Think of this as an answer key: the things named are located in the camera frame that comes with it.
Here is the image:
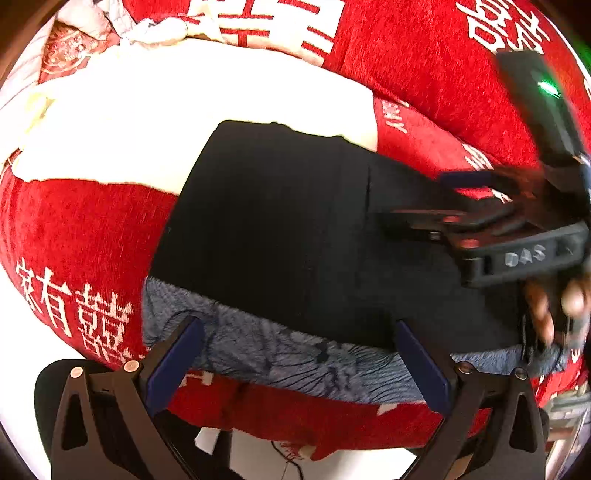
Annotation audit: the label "red pillow large white print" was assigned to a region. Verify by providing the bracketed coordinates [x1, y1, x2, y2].
[124, 0, 352, 70]

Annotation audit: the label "cream crumpled cloth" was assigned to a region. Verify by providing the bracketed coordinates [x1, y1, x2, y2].
[55, 0, 227, 49]

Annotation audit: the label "person's right hand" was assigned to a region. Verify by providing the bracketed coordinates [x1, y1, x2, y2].
[519, 272, 591, 374]

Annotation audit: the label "white metal rack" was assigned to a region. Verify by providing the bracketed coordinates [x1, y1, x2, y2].
[538, 390, 591, 464]

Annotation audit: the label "red gold patterned cloth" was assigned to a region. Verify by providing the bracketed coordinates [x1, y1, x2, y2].
[39, 21, 114, 85]

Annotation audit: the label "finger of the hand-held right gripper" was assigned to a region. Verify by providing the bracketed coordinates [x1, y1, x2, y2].
[436, 169, 544, 219]
[380, 208, 533, 248]

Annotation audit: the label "blue-grey leaf-print cloth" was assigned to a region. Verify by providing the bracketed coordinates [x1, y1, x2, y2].
[141, 277, 573, 407]

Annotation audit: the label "white fabric tag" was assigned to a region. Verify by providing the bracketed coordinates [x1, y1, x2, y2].
[194, 427, 220, 452]

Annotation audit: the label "white cloth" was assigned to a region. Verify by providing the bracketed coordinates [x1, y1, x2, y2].
[0, 37, 380, 197]

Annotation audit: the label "red pillow small white print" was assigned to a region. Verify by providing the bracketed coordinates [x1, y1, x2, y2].
[318, 0, 591, 176]

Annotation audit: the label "red printed blanket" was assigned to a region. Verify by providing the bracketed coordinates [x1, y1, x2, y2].
[0, 97, 591, 462]

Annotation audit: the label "thin dark cable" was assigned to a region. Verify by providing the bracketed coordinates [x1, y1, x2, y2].
[270, 440, 308, 480]

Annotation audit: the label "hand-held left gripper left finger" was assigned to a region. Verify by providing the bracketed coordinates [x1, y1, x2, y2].
[51, 316, 205, 480]

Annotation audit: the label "black pants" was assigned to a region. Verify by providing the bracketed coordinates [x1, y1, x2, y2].
[150, 120, 555, 352]

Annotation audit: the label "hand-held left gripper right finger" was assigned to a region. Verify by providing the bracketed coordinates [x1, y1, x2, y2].
[396, 320, 549, 480]

